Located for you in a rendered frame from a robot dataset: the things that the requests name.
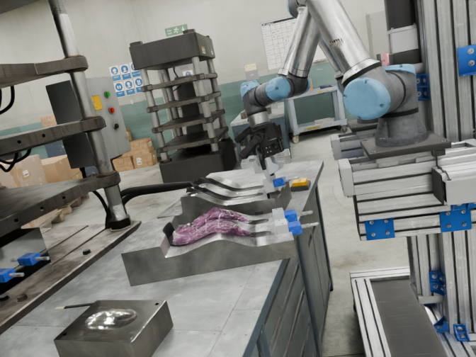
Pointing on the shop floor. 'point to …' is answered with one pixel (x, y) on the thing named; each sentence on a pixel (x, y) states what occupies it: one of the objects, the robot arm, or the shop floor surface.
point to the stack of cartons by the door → (137, 155)
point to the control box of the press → (117, 147)
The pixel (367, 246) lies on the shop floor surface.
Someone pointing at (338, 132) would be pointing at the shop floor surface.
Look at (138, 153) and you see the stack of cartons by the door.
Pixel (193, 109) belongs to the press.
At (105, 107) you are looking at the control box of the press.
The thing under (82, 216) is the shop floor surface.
